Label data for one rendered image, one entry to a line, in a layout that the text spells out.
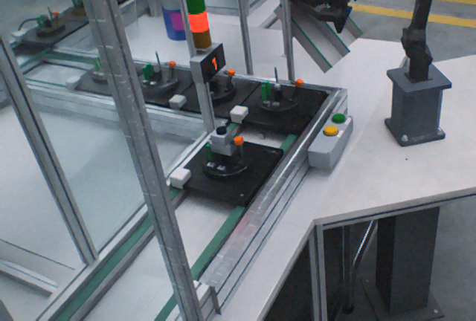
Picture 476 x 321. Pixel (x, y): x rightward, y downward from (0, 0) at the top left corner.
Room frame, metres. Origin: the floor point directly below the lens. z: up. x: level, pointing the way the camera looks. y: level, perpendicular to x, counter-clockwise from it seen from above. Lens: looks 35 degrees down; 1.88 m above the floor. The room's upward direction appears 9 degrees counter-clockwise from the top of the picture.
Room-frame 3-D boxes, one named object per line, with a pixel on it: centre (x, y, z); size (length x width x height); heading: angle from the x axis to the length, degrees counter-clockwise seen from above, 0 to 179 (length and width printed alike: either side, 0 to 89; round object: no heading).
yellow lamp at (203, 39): (1.37, 0.07, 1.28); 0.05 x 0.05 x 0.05
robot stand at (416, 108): (1.35, -0.55, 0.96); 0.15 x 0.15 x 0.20; 4
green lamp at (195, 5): (1.37, 0.07, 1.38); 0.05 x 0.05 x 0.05
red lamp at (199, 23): (1.37, 0.07, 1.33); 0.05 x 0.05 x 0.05
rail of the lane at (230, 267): (1.15, -0.11, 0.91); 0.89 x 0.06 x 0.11; 147
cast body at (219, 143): (1.18, 0.06, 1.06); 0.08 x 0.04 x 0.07; 57
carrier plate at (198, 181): (1.18, 0.06, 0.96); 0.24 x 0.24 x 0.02; 57
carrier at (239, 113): (1.46, -0.13, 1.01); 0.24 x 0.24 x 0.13; 57
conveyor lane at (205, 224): (1.22, 0.05, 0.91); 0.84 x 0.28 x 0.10; 147
